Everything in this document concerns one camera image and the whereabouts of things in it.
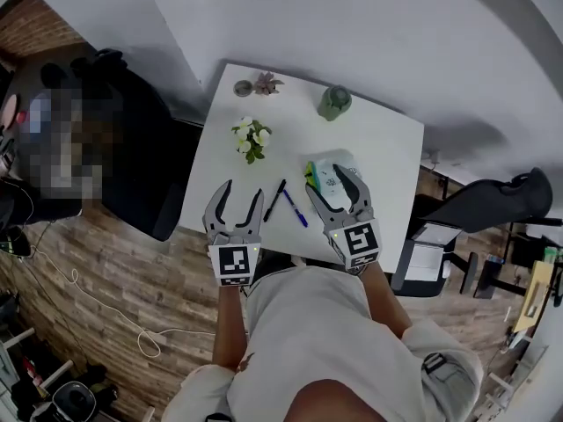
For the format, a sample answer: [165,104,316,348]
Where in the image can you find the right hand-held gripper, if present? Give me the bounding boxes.
[304,163,384,277]

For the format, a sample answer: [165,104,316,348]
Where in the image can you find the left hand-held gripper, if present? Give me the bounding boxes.
[202,178,267,287]

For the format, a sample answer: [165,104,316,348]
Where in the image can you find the translucent pencil pouch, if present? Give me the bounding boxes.
[303,148,364,198]

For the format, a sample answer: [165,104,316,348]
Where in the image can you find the black pen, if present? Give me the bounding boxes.
[262,178,288,223]

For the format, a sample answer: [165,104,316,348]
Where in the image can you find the blue pen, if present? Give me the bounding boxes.
[281,188,310,229]

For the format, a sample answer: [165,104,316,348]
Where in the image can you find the person's right forearm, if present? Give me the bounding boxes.
[356,261,415,343]

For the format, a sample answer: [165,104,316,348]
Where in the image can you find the person's left forearm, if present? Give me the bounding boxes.
[212,279,248,371]

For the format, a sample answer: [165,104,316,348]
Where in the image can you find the white flower plant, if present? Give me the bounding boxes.
[230,115,274,165]

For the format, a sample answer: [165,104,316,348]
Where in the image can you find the green ceramic jar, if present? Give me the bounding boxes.
[317,84,354,123]

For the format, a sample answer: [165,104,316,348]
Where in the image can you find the white open box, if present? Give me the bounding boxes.
[390,221,464,299]

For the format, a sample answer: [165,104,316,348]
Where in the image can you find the person's white shirt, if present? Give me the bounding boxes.
[161,263,486,422]

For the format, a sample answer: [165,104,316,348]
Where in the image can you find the small pink succulent plant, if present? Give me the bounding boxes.
[252,71,285,98]

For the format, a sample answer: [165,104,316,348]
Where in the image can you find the black office chair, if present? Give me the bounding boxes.
[420,166,563,237]

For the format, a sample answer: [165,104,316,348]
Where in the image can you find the yellow board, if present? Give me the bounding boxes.
[513,259,556,334]

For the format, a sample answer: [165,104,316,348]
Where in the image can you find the white round fan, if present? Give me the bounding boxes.
[51,380,99,422]

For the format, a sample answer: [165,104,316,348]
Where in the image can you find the white cable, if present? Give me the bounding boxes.
[29,243,217,360]

